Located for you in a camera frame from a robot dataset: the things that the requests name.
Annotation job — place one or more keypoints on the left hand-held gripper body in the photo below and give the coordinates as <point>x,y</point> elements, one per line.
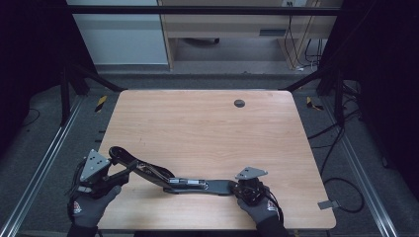
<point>94,166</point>

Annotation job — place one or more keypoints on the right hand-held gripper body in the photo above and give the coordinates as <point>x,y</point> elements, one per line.
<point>252,192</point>

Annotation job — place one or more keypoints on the black stapler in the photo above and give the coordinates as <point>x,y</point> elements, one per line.
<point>214,187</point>

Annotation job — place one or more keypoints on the person's right hand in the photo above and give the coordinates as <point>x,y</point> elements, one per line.
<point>263,212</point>

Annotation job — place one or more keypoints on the person's left hand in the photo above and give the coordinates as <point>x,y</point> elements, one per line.
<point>89,210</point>

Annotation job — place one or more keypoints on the yellow black striped tape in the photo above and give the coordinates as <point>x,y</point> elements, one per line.
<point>101,103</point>

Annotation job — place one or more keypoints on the black metal stand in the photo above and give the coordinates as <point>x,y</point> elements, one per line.
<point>65,98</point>
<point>338,98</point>

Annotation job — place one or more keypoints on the grey tape piece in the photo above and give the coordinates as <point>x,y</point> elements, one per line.
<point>327,204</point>

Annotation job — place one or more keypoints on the grey round table grommet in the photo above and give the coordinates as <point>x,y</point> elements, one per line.
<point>239,103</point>

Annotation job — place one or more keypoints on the yellow clamp right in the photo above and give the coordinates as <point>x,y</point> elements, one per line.
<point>310,102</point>

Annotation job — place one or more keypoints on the white cabinet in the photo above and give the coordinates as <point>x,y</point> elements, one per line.
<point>122,39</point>

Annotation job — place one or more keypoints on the light wooden desk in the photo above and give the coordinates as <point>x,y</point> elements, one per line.
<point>230,24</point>

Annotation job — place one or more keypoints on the aluminium floor rail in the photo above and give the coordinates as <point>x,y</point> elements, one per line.
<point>362,174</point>
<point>39,171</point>

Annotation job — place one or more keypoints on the black horizontal frame bar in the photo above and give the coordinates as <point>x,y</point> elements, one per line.
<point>197,10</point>

